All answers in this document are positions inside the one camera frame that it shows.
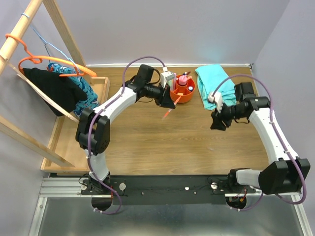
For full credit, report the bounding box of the blue patterned garment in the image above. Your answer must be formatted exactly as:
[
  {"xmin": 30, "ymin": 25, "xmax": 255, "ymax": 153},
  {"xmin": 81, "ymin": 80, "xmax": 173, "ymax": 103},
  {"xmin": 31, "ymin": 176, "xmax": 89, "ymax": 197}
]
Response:
[{"xmin": 48, "ymin": 63, "xmax": 99, "ymax": 117}]

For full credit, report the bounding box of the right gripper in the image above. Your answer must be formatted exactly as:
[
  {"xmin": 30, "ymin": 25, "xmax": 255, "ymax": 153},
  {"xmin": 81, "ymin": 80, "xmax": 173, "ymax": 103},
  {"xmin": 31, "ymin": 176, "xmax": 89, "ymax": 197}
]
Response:
[{"xmin": 210, "ymin": 100, "xmax": 246, "ymax": 131}]

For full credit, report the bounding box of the black garment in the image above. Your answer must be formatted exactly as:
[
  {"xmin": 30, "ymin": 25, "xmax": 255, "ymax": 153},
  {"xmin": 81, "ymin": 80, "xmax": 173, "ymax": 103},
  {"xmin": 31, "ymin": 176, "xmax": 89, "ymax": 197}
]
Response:
[{"xmin": 23, "ymin": 68, "xmax": 82, "ymax": 113}]

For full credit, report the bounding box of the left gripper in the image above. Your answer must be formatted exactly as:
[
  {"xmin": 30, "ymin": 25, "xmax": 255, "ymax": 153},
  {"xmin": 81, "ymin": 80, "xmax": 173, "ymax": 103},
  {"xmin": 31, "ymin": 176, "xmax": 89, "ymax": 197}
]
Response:
[{"xmin": 145, "ymin": 83, "xmax": 176, "ymax": 110}]

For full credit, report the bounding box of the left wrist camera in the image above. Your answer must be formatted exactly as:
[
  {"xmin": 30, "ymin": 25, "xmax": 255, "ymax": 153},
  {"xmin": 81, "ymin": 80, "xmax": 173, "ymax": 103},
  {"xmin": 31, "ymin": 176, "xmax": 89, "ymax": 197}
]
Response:
[{"xmin": 161, "ymin": 71, "xmax": 176, "ymax": 90}]

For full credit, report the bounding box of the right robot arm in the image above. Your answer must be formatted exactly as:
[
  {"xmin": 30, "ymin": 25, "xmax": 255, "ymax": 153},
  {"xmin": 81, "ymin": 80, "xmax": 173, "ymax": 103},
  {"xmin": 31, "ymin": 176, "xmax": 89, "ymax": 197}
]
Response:
[{"xmin": 208, "ymin": 82, "xmax": 311, "ymax": 195}]

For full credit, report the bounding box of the orange plastic hanger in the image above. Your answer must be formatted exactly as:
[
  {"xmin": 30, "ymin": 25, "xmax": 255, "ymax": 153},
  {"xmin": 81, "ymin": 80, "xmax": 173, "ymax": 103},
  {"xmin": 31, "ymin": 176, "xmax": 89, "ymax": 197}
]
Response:
[{"xmin": 4, "ymin": 33, "xmax": 98, "ymax": 78}]

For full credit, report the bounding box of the wooden clothes rack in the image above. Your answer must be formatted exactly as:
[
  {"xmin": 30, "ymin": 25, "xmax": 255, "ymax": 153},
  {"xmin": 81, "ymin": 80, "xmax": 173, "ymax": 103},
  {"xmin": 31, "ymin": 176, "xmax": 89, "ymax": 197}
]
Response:
[{"xmin": 0, "ymin": 0, "xmax": 92, "ymax": 168}]

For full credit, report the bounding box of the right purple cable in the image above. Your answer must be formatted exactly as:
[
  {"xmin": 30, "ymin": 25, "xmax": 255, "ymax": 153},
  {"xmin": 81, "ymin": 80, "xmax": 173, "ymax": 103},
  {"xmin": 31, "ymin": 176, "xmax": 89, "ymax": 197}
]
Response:
[{"xmin": 211, "ymin": 74, "xmax": 308, "ymax": 212}]

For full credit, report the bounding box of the teal folded cloth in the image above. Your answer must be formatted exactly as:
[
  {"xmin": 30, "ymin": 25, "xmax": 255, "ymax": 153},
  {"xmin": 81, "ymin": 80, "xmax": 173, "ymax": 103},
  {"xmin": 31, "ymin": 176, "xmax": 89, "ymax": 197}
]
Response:
[{"xmin": 195, "ymin": 64, "xmax": 237, "ymax": 111}]

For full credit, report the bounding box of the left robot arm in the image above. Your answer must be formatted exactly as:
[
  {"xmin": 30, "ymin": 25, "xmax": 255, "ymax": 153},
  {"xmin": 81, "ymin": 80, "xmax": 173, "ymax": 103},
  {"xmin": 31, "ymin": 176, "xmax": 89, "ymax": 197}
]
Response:
[{"xmin": 75, "ymin": 64, "xmax": 176, "ymax": 194}]

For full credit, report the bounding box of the orange divided round container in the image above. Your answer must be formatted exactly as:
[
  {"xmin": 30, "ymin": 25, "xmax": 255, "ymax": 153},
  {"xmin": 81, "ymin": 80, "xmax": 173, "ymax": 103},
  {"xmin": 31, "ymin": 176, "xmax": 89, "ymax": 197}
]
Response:
[{"xmin": 170, "ymin": 75, "xmax": 195, "ymax": 104}]

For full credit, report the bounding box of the orange pen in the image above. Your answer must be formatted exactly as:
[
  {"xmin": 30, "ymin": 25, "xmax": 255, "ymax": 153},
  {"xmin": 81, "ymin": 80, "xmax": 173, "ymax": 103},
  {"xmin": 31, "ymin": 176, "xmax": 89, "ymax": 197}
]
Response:
[{"xmin": 162, "ymin": 96, "xmax": 182, "ymax": 120}]

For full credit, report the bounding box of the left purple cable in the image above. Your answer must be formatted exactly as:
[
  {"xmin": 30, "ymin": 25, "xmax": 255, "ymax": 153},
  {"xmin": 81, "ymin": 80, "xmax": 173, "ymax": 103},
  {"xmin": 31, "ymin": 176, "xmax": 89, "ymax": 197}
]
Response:
[{"xmin": 86, "ymin": 56, "xmax": 168, "ymax": 215}]

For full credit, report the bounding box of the aluminium rail frame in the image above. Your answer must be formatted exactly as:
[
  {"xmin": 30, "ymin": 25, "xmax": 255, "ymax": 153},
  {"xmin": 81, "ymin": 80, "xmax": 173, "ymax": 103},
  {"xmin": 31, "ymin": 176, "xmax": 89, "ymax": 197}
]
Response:
[{"xmin": 29, "ymin": 176, "xmax": 312, "ymax": 236}]

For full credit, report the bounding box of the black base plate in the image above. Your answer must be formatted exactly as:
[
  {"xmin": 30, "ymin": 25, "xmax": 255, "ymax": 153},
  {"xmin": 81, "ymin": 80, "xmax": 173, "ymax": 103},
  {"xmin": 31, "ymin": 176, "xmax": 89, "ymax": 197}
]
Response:
[{"xmin": 79, "ymin": 175, "xmax": 256, "ymax": 212}]

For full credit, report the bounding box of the blue wire hanger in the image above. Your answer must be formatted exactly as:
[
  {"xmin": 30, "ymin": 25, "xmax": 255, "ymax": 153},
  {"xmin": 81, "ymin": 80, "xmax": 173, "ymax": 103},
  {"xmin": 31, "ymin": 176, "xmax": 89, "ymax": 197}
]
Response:
[{"xmin": 20, "ymin": 12, "xmax": 84, "ymax": 74}]

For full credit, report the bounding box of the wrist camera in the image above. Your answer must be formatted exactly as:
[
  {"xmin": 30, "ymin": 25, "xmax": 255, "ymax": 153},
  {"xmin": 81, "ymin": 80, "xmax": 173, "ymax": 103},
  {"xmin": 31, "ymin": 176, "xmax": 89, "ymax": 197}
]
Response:
[
  {"xmin": 208, "ymin": 91, "xmax": 223, "ymax": 113},
  {"xmin": 161, "ymin": 71, "xmax": 176, "ymax": 90}
]

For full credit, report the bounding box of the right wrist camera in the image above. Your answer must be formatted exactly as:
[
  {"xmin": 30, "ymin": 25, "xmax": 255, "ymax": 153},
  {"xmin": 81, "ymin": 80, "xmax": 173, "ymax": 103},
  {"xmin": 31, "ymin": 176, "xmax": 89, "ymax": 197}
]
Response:
[{"xmin": 208, "ymin": 91, "xmax": 223, "ymax": 113}]

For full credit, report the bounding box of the wooden tray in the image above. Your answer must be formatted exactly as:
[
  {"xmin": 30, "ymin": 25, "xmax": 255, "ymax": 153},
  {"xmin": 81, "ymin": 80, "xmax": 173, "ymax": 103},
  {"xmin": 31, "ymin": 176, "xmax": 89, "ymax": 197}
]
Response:
[{"xmin": 40, "ymin": 76, "xmax": 110, "ymax": 172}]

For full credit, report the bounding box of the purple cable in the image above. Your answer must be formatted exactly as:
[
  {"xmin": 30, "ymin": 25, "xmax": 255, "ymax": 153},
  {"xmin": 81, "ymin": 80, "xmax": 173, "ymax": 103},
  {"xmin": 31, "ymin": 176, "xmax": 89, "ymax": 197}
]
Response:
[
  {"xmin": 211, "ymin": 74, "xmax": 308, "ymax": 212},
  {"xmin": 86, "ymin": 56, "xmax": 168, "ymax": 215}
]

